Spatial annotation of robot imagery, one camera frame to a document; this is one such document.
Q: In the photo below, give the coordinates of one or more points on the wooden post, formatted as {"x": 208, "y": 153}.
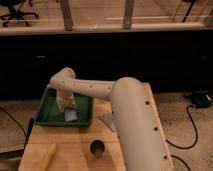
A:
{"x": 128, "y": 13}
{"x": 67, "y": 16}

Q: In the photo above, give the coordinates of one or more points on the dark metal cup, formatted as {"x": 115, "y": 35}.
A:
{"x": 97, "y": 148}

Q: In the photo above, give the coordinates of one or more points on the left wooden post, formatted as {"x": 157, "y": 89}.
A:
{"x": 67, "y": 16}

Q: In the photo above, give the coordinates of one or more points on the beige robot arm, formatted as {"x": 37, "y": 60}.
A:
{"x": 138, "y": 127}

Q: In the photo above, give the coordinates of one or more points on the black power adapter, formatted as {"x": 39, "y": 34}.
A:
{"x": 199, "y": 99}

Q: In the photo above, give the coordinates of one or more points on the grey cloth piece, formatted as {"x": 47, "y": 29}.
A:
{"x": 108, "y": 120}

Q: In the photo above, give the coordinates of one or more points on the green plastic tray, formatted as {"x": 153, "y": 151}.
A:
{"x": 49, "y": 114}

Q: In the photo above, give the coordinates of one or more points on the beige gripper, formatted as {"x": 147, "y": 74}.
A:
{"x": 65, "y": 99}

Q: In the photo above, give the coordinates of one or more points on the black office chair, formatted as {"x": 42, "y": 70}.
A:
{"x": 14, "y": 13}

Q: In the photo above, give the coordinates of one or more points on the right wooden post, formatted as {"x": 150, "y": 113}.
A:
{"x": 128, "y": 13}

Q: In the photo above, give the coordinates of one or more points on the grey sponge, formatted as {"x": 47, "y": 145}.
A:
{"x": 70, "y": 114}

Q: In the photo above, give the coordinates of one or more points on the yellow banana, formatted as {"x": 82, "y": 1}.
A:
{"x": 48, "y": 157}

